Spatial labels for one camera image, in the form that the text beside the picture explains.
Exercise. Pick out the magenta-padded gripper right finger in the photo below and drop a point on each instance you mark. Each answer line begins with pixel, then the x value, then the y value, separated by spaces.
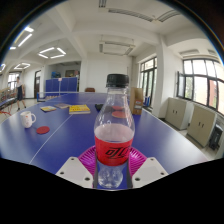
pixel 148 170

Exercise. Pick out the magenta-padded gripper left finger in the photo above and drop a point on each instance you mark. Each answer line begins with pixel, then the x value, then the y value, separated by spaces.
pixel 75 171

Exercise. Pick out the brown armchair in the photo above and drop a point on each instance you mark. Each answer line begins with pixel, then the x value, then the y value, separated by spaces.
pixel 90 89

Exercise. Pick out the small yellow and blue book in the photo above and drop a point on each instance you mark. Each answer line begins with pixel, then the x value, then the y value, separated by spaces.
pixel 48 108

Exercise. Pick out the group of ceiling lights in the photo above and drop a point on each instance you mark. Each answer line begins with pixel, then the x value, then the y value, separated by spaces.
pixel 51 52

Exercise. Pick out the large yellow book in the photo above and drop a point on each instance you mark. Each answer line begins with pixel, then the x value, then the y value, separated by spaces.
pixel 79 109

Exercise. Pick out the grey booklet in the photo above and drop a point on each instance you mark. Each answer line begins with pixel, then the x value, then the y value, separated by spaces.
pixel 62 105

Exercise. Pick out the dark-framed window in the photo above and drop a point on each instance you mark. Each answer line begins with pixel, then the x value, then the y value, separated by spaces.
pixel 203 83
pixel 148 80

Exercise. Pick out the ceiling air conditioner unit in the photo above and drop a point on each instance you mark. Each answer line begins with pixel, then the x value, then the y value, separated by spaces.
pixel 116 48
pixel 140 13

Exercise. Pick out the white mug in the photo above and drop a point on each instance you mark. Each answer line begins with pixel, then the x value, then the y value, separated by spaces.
pixel 26 119

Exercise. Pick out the blue table with red legs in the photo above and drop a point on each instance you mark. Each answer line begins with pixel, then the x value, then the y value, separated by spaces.
pixel 6 103

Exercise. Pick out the dark door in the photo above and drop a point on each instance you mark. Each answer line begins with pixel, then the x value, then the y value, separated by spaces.
pixel 37 84

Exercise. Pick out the large red table tennis paddle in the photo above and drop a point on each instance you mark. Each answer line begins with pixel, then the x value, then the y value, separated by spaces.
pixel 118 114

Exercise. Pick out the brown cardboard box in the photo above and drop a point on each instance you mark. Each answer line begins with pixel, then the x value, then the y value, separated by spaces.
pixel 136 100

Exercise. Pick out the folded blue table tennis tables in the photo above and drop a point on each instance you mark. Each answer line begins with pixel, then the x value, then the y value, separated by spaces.
pixel 61 84

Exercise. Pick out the clear bottle with red label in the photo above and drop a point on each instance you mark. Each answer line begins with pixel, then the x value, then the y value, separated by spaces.
pixel 114 146

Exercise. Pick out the bright window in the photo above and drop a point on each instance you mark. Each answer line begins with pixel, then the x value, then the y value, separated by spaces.
pixel 13 81

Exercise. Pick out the small red table tennis paddle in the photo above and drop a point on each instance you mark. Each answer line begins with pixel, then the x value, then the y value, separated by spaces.
pixel 118 108

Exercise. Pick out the beige cabinet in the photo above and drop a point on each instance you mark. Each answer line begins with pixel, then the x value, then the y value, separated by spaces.
pixel 178 113
pixel 201 125

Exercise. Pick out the colourful low shelf unit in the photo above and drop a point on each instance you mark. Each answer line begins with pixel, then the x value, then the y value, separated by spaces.
pixel 6 93

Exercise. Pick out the black paddle case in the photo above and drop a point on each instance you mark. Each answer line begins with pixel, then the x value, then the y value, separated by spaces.
pixel 98 107

